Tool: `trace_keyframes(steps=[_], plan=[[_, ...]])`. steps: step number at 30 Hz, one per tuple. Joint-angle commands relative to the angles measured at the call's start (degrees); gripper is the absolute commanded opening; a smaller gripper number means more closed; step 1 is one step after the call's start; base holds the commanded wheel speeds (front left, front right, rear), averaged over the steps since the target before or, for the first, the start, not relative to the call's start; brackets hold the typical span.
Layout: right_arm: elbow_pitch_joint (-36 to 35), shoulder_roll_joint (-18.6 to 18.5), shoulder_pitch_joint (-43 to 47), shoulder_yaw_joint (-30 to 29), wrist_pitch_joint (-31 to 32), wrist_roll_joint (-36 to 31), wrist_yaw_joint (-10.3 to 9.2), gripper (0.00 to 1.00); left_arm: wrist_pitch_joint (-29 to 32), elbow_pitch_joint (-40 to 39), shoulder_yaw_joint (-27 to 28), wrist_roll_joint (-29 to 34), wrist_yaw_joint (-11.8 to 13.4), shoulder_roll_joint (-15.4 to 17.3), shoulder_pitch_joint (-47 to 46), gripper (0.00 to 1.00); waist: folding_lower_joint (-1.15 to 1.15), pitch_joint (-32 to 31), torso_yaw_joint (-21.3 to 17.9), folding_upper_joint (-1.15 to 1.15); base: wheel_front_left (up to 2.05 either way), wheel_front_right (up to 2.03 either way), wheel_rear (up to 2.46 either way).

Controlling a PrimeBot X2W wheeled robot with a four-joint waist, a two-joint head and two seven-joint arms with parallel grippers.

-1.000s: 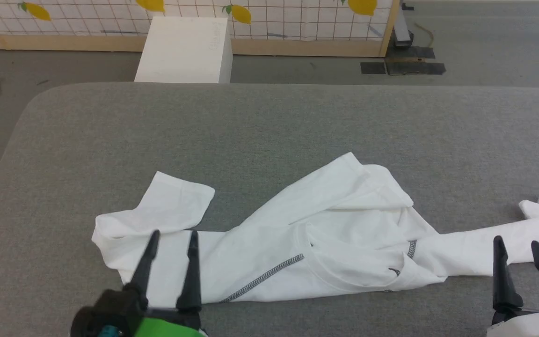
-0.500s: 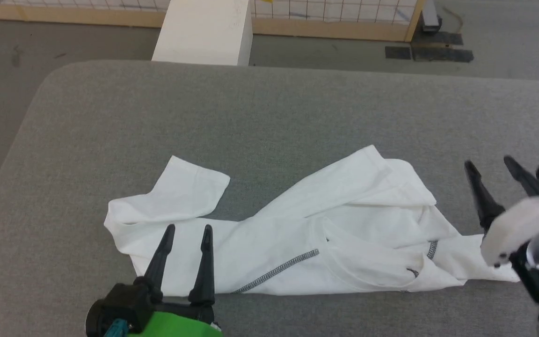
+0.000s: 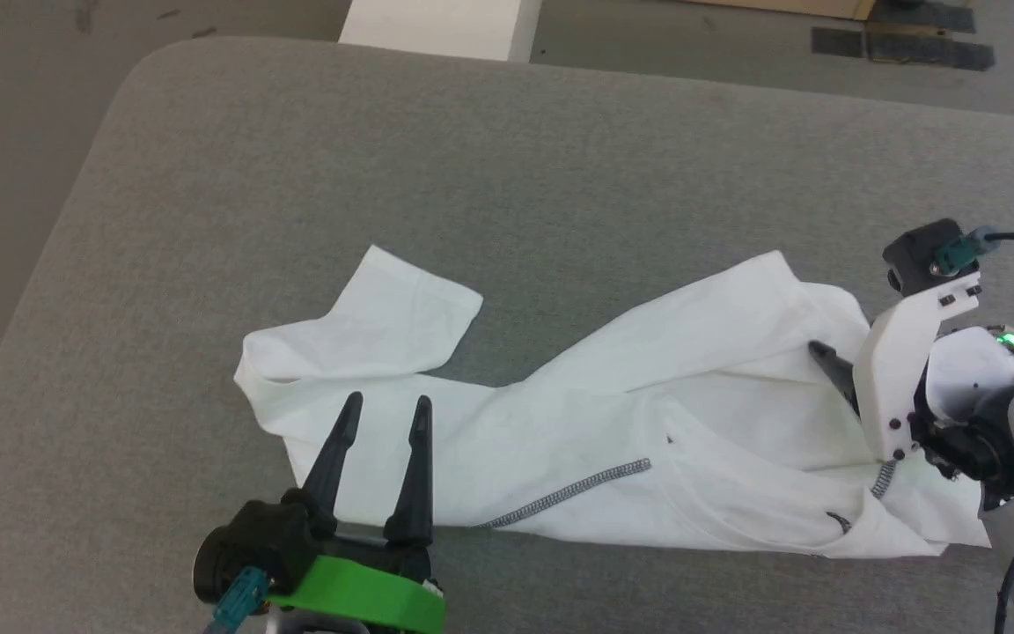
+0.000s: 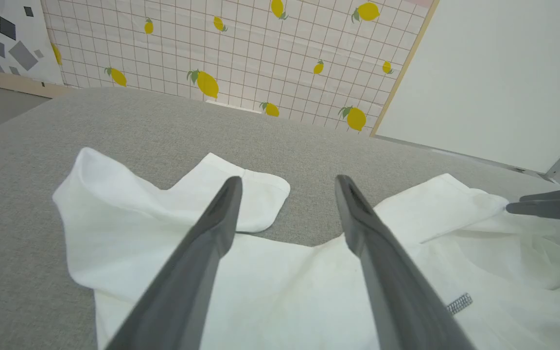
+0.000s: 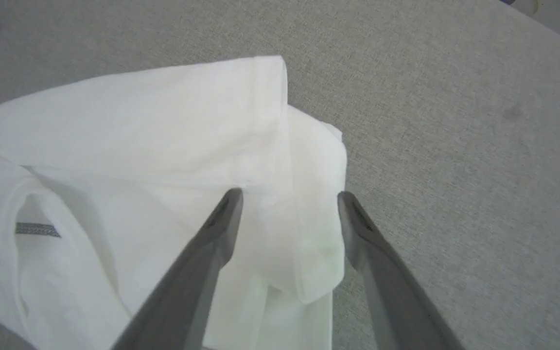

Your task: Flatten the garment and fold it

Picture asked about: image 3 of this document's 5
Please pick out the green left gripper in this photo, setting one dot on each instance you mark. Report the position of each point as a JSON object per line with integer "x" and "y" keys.
{"x": 357, "y": 599}

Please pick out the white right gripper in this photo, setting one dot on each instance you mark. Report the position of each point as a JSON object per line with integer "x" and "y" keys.
{"x": 890, "y": 379}

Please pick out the white zip garment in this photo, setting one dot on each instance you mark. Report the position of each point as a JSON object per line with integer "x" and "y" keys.
{"x": 560, "y": 423}

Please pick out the small black floor tape patch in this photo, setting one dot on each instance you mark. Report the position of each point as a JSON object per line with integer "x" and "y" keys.
{"x": 837, "y": 42}

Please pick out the black floor tape strip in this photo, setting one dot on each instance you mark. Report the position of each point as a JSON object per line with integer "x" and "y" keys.
{"x": 929, "y": 53}
{"x": 929, "y": 16}

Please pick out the white rectangular block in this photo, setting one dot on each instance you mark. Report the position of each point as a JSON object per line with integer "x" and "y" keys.
{"x": 437, "y": 26}

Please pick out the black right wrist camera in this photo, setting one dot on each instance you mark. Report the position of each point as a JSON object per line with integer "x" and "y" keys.
{"x": 912, "y": 255}

